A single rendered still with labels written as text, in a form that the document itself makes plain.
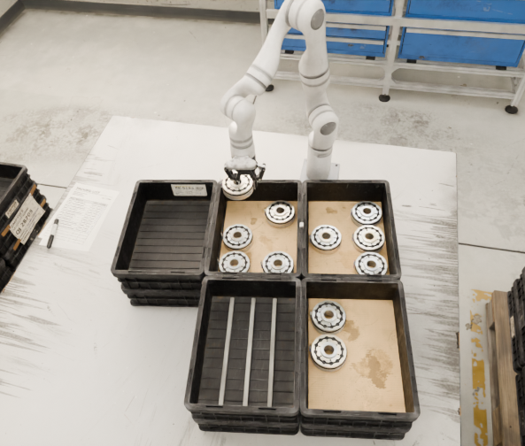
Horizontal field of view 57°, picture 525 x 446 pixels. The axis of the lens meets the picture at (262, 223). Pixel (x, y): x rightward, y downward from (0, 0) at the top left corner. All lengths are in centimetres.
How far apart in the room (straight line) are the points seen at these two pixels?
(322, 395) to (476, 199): 189
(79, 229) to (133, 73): 220
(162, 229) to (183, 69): 235
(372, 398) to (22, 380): 110
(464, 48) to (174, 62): 211
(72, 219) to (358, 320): 121
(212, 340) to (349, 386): 42
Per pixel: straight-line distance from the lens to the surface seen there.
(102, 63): 425
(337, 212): 174
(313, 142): 173
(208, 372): 147
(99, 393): 168
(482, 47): 338
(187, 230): 174
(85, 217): 208
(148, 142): 230
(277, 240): 167
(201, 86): 375
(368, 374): 146
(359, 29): 330
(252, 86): 136
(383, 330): 152
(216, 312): 154
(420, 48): 336
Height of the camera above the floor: 219
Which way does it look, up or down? 52 degrees down
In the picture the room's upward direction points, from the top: 6 degrees counter-clockwise
